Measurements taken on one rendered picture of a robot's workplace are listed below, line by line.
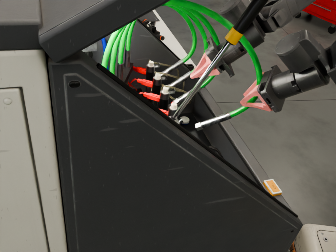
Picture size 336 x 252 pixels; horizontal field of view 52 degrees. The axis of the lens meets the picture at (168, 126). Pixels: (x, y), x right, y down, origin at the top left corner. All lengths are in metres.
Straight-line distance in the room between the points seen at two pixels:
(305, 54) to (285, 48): 0.04
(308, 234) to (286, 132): 1.22
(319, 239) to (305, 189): 0.68
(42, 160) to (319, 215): 2.07
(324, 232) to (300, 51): 1.34
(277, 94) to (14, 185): 0.56
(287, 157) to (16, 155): 2.35
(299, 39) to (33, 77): 0.50
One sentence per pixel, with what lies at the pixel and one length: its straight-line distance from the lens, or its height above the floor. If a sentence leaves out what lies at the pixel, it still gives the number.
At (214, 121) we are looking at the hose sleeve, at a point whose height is 1.14.
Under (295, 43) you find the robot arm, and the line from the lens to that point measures 0.73.
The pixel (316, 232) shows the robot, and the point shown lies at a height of 0.28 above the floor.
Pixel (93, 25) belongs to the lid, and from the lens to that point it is 0.39.
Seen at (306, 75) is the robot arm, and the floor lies 1.33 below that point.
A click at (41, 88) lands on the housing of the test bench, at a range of 0.45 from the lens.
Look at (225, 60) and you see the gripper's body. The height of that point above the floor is 1.27.
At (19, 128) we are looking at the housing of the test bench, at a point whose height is 1.36.
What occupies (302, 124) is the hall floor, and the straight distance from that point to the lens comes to 3.12.
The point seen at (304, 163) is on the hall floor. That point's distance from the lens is 2.73.
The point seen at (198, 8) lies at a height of 1.41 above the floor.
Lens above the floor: 1.66
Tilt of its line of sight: 38 degrees down
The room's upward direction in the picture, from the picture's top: 8 degrees clockwise
